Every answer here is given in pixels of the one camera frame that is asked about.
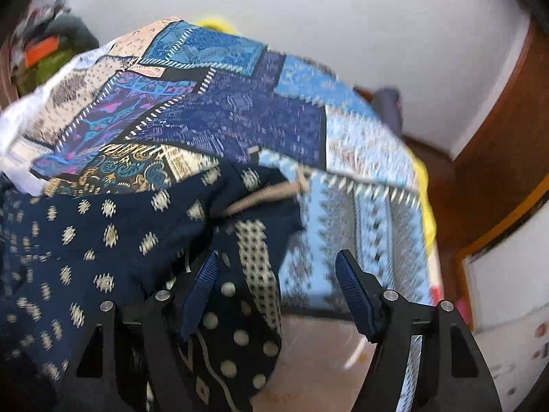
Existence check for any yellow cloth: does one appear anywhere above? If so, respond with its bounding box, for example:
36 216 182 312
413 158 439 259

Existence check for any white sheet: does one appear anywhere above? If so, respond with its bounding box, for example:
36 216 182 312
0 38 117 195

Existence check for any white appliance with stickers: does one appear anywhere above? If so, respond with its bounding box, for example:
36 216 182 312
464 219 549 412

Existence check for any blue patchwork blanket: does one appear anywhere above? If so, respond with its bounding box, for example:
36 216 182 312
9 16 442 412

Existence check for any yellow pillow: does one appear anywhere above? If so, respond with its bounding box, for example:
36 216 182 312
196 16 240 34

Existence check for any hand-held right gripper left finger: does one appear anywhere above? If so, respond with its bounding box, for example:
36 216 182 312
64 249 219 412

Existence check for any green cloth covered cabinet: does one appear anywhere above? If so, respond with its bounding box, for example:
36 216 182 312
13 47 87 96

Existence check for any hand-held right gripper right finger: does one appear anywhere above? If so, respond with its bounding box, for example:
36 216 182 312
335 249 503 412

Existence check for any grey backpack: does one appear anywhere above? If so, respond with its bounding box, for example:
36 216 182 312
371 87 404 139

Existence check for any pile of clothes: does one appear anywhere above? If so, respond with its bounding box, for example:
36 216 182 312
12 0 100 52

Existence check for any orange box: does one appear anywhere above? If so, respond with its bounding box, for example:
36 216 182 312
23 37 60 68

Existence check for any navy patterned hoodie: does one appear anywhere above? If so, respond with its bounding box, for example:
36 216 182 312
0 161 310 412

